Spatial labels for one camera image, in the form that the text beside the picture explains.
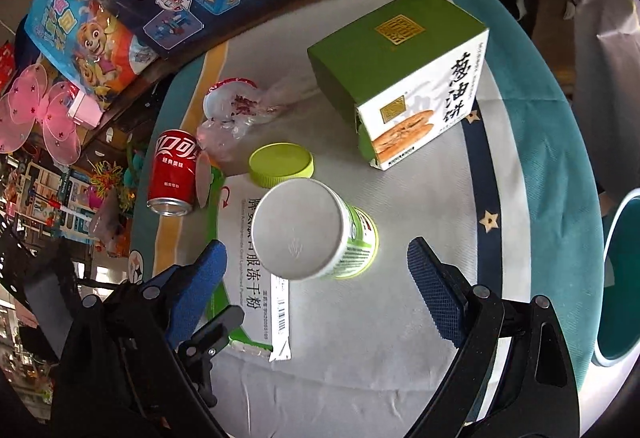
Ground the green white medicine box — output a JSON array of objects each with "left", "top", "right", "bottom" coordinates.
[{"left": 205, "top": 175, "right": 292, "bottom": 362}]

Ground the white green cylindrical canister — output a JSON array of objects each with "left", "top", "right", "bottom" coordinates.
[{"left": 250, "top": 178, "right": 380, "bottom": 281}]

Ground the green white pancake box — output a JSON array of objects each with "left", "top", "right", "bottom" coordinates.
[{"left": 307, "top": 0, "right": 489, "bottom": 170}]

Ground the teal trash bin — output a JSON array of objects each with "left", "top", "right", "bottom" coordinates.
[{"left": 592, "top": 189, "right": 639, "bottom": 368}]

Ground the red cola can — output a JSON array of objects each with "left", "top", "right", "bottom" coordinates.
[{"left": 146, "top": 129, "right": 200, "bottom": 217}]

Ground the lime green plastic lid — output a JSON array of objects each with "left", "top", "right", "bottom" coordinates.
[{"left": 248, "top": 142, "right": 314, "bottom": 189}]

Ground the crumpled clear plastic wrapper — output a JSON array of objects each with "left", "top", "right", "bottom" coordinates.
[{"left": 196, "top": 74, "right": 319, "bottom": 162}]

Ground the teal white striped tablecloth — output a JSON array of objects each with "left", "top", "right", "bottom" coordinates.
[{"left": 127, "top": 0, "right": 606, "bottom": 438}]

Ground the pink butterfly wings toy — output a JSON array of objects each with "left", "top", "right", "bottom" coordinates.
[{"left": 0, "top": 64, "right": 103, "bottom": 166}]

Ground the paw patrol toy package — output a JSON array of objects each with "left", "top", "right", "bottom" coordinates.
[{"left": 25, "top": 0, "right": 157, "bottom": 111}]

